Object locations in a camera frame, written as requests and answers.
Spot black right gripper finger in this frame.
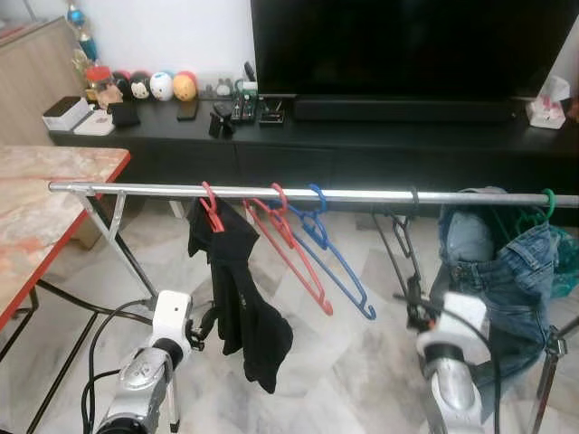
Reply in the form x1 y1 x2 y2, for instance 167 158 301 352
405 286 433 332

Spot black plastic hanger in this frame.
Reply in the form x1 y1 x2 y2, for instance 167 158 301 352
371 187 431 331

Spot red plastic hanger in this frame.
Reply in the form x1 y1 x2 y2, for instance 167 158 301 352
242 184 334 316
200 182 225 233

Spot blue plastic hanger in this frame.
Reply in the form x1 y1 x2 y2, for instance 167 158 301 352
271 184 378 321

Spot green plastic hanger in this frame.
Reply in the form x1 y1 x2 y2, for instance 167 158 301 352
511 188 557 231

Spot black shirt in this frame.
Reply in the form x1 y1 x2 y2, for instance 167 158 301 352
187 197 294 394

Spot blue denim jeans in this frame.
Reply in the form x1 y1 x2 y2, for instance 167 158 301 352
430 187 562 390

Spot silver metal clothes rack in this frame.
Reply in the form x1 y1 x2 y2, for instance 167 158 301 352
48 181 579 434

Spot red bin with green bag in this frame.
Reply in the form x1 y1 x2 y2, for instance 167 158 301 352
547 224 579 299

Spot black tv console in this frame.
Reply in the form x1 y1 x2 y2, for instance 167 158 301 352
47 95 579 204

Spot black clip stand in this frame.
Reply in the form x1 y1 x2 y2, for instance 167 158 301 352
208 104 236 139

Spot orange marble folding table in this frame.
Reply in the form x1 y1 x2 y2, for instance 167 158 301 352
0 145 132 434

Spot black smartphone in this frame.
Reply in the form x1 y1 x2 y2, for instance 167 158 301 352
176 99 200 122

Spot black remote control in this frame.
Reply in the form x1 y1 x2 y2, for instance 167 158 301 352
231 98 259 126

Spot black small device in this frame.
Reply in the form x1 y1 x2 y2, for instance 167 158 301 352
259 101 287 126

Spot black wallet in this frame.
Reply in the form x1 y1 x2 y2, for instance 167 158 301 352
109 101 141 127

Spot white pink flat pouch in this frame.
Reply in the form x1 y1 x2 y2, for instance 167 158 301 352
72 111 117 137

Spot green white mug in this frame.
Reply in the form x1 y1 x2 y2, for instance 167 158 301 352
235 80 261 102

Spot white blue round plush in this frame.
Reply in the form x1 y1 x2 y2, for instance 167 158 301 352
149 71 175 102

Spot white pink tissue pack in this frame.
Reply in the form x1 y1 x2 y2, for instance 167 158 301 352
527 76 573 129

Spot black white round plush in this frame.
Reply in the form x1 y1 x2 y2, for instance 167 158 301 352
128 71 153 101

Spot white box black lid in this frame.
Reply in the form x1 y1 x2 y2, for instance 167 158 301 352
43 96 94 132

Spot black red round plush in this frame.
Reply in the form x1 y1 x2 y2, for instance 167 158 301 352
111 71 134 96

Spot red lid jar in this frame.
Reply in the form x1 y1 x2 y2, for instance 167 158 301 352
86 65 123 109

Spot black flat television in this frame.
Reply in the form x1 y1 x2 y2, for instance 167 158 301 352
250 0 579 100

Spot light wooden cabinet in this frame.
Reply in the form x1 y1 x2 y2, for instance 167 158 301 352
0 16 87 150

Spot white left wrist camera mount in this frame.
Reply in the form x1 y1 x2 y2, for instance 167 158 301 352
149 290 193 349

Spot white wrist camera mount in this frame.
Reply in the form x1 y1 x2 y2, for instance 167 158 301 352
418 291 489 358
149 290 193 349

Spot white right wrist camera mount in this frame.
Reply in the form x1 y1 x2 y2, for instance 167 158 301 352
418 291 489 358

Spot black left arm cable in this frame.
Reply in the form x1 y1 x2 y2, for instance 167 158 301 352
80 298 159 434

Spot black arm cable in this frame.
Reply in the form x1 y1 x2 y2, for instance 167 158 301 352
394 294 503 434
80 298 159 434

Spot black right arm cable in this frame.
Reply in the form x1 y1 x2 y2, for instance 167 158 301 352
394 294 503 434

